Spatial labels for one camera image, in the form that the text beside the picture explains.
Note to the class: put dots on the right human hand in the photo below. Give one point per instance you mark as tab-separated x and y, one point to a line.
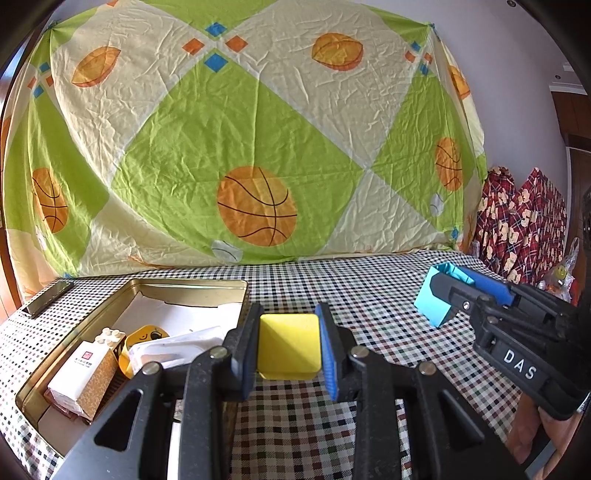
527	420

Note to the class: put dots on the white paper tray liner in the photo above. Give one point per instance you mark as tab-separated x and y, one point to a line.
205	322

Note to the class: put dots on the white usb charger plug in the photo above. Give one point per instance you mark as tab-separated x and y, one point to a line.
171	351

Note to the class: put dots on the small white card box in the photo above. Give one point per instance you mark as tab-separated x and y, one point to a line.
81	382

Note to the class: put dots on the checkered tablecloth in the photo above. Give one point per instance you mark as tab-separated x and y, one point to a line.
286	430

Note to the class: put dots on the black smartphone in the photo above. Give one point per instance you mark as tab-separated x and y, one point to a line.
46	298

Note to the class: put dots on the white toy brick with face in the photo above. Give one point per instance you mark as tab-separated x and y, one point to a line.
113	338

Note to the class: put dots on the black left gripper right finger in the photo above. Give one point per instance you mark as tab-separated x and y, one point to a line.
354	373

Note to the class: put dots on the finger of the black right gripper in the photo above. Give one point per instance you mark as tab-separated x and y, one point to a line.
453	295

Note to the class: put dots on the red floral cushion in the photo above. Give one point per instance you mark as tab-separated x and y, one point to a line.
520	231

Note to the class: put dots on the clear plastic bag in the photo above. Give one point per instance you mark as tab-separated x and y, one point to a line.
559	279

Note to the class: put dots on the brown framed picture box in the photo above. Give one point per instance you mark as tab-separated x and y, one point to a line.
64	411

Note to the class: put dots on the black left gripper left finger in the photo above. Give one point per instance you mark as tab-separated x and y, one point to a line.
216	382

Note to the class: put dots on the basketball pattern bed sheet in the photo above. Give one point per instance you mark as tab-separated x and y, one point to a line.
151	134

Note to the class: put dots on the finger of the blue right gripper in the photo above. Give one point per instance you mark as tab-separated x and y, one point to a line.
498	289

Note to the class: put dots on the gold metal tin tray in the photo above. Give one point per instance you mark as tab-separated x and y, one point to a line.
197	293

